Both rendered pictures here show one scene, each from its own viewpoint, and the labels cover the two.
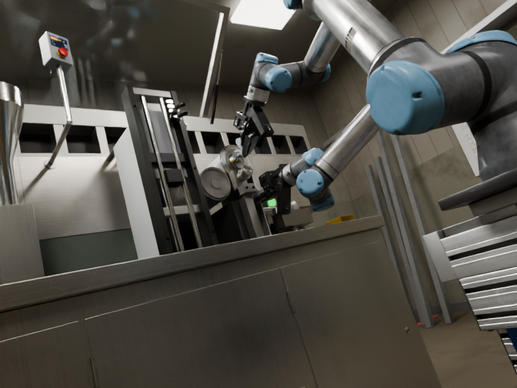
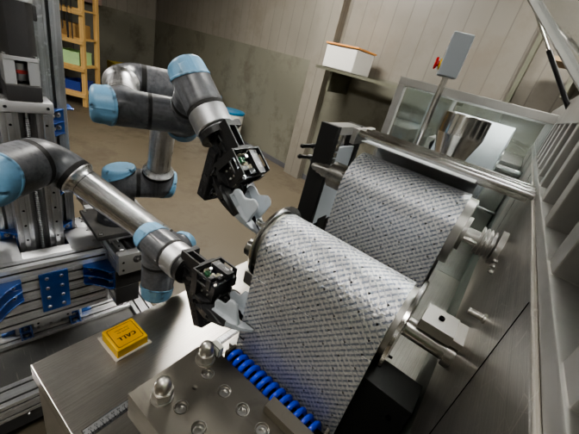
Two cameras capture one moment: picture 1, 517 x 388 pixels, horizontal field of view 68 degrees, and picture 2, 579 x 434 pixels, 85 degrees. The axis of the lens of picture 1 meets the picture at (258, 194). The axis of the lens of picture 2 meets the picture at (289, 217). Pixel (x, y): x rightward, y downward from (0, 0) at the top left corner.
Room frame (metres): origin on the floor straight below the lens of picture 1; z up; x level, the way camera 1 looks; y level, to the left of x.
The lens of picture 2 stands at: (1.86, -0.09, 1.56)
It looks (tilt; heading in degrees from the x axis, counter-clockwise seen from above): 26 degrees down; 163
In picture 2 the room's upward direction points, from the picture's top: 15 degrees clockwise
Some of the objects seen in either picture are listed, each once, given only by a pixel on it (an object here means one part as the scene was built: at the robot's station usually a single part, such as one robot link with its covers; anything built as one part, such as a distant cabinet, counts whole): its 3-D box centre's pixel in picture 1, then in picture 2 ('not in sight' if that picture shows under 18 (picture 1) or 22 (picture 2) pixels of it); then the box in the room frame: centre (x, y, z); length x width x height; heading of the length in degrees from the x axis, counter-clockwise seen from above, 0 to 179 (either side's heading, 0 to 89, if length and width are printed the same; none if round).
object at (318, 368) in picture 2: (241, 206); (292, 352); (1.50, 0.08, 1.11); 0.23 x 0.01 x 0.18; 43
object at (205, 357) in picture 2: not in sight; (206, 350); (1.45, -0.06, 1.05); 0.04 x 0.04 x 0.04
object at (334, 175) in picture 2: not in sight; (342, 178); (1.18, 0.21, 1.33); 0.06 x 0.06 x 0.06; 43
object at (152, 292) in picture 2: (318, 192); (160, 274); (1.19, -0.18, 1.01); 0.11 x 0.08 x 0.11; 166
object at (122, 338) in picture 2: (340, 222); (125, 337); (1.30, -0.23, 0.91); 0.07 x 0.07 x 0.02; 43
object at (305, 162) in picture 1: (309, 165); (158, 245); (1.21, -0.19, 1.11); 0.11 x 0.08 x 0.09; 43
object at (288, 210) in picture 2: (237, 162); (276, 242); (1.37, 0.04, 1.25); 0.15 x 0.01 x 0.15; 133
